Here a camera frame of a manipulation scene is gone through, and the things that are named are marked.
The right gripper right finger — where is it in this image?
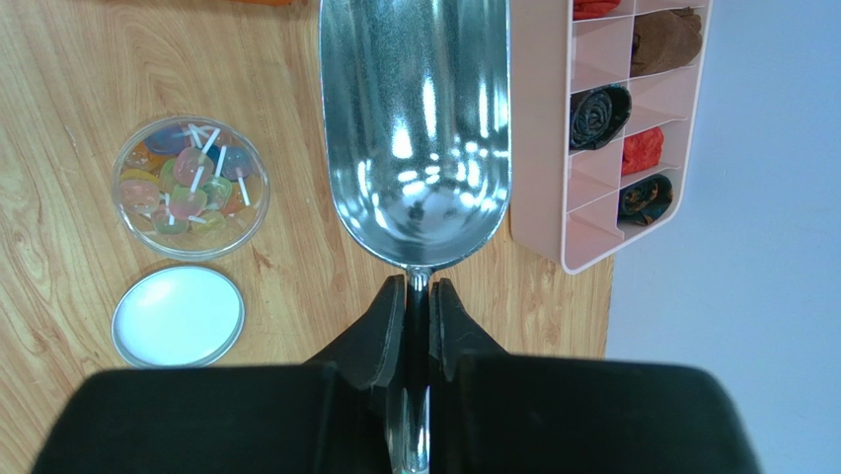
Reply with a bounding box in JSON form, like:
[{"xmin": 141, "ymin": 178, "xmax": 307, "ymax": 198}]
[{"xmin": 428, "ymin": 278, "xmax": 508, "ymax": 421}]

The silver metal scoop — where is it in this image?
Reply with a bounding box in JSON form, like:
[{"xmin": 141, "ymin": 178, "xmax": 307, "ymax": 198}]
[{"xmin": 319, "ymin": 1, "xmax": 512, "ymax": 473}]

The pink divided organizer box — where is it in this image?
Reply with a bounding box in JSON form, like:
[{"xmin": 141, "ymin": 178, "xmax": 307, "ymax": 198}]
[{"xmin": 510, "ymin": 1, "xmax": 713, "ymax": 275}]

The white jar lid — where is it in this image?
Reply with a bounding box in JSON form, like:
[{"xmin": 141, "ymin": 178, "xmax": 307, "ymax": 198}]
[{"xmin": 111, "ymin": 266, "xmax": 246, "ymax": 368}]

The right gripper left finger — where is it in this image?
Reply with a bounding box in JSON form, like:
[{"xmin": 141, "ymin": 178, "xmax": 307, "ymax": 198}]
[{"xmin": 305, "ymin": 275, "xmax": 406, "ymax": 419}]

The clear glass jar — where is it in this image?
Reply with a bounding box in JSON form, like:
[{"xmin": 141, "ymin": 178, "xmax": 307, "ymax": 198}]
[{"xmin": 111, "ymin": 116, "xmax": 270, "ymax": 262}]

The orange tray of lollipops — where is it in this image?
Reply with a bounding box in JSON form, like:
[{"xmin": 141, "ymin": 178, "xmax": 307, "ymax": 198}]
[{"xmin": 231, "ymin": 0, "xmax": 297, "ymax": 6}]

